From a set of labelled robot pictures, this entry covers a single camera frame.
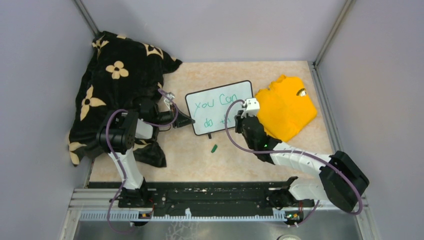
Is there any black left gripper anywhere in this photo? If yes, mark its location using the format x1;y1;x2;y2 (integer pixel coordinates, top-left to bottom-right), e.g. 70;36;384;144
153;103;196;128

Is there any black framed whiteboard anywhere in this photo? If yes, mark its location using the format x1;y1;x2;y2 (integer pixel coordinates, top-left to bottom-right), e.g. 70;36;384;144
185;80;253;136

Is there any green marker cap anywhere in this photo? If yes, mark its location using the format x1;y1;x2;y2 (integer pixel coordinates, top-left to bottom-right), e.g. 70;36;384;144
211;144;218;153

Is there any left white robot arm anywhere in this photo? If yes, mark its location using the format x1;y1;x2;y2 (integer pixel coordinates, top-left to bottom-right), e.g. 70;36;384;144
96;98;195;208

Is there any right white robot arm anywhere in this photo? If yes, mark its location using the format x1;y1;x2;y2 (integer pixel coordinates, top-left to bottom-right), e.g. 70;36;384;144
234;110;370;215

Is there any yellow folded sweatshirt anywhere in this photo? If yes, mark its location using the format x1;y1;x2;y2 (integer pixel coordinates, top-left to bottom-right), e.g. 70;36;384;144
255;74;318;142

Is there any black floral plush blanket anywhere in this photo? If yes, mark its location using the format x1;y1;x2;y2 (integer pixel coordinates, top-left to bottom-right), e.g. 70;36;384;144
68;31;182;166

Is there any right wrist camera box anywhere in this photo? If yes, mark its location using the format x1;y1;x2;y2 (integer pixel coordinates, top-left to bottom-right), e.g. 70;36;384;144
241;98;260;119

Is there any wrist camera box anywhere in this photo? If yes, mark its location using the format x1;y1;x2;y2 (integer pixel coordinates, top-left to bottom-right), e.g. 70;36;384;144
163;92;175;108
241;98;260;119

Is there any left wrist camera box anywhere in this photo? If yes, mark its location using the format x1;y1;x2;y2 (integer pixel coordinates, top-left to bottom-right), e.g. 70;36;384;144
163;92;175;108

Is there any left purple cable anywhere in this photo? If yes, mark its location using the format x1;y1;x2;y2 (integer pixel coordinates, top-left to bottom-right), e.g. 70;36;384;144
105;88;180;234

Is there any purple cable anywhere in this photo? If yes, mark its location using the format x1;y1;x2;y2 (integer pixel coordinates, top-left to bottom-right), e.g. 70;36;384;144
224;99;365;229
105;88;180;234

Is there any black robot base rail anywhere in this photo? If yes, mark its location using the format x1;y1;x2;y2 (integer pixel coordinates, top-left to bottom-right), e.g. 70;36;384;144
69;178;315;225

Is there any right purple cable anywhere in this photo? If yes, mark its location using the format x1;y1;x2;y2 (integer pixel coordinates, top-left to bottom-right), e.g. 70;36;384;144
224;99;365;229

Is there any aluminium frame post left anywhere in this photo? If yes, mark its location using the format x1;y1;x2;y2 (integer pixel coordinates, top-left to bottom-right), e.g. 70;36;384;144
72;0;100;36

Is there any aluminium frame post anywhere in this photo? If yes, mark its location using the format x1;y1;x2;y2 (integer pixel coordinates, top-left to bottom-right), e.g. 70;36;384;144
313;0;356;69
72;0;100;36

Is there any aluminium frame post right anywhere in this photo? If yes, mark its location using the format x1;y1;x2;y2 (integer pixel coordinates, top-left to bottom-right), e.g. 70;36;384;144
313;0;356;69

